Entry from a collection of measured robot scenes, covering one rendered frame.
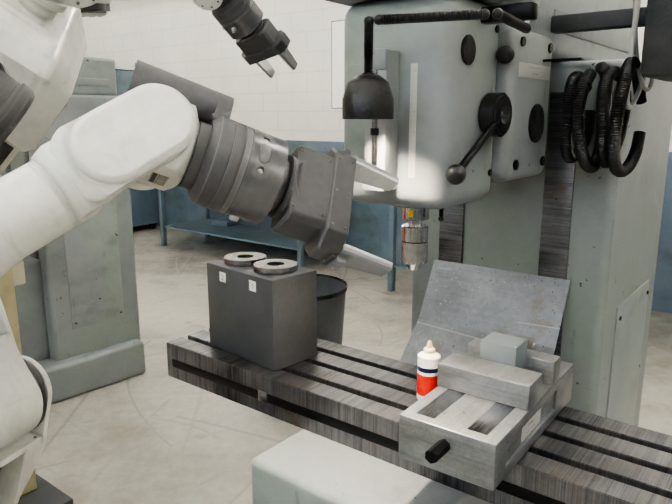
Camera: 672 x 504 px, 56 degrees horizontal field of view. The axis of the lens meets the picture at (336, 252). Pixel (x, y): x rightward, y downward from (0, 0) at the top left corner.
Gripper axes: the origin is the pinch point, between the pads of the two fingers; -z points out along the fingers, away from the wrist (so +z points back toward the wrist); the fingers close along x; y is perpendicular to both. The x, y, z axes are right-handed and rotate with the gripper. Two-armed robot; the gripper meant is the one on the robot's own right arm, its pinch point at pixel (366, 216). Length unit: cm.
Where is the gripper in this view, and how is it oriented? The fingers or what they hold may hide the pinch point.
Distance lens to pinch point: 66.2
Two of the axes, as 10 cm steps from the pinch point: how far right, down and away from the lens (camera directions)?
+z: -8.9, -2.9, -3.5
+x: 1.1, -8.8, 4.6
